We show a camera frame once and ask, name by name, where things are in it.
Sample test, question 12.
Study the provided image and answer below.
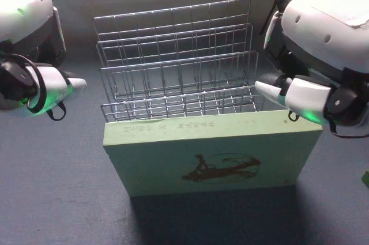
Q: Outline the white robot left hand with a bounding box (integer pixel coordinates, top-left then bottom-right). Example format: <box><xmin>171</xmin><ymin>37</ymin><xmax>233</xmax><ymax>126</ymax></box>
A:
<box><xmin>0</xmin><ymin>0</ymin><xmax>88</xmax><ymax>122</ymax></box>

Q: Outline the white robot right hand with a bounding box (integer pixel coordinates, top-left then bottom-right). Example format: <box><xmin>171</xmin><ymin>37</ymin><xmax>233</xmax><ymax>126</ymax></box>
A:
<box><xmin>254</xmin><ymin>0</ymin><xmax>369</xmax><ymax>138</ymax></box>

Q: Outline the light green book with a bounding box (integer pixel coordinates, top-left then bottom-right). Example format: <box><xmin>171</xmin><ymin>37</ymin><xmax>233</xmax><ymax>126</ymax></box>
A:
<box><xmin>103</xmin><ymin>108</ymin><xmax>323</xmax><ymax>198</ymax></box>

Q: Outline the grey table cloth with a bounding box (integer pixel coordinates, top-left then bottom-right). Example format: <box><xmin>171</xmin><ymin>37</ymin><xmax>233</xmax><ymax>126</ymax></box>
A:
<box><xmin>0</xmin><ymin>59</ymin><xmax>369</xmax><ymax>245</ymax></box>

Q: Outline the thin black cable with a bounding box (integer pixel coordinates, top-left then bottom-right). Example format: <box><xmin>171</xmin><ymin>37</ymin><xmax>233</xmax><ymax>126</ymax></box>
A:
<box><xmin>260</xmin><ymin>0</ymin><xmax>289</xmax><ymax>35</ymax></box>

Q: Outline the silver wire book rack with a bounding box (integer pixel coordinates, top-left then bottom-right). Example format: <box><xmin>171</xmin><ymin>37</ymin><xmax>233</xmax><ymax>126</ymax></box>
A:
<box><xmin>92</xmin><ymin>0</ymin><xmax>268</xmax><ymax>123</ymax></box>

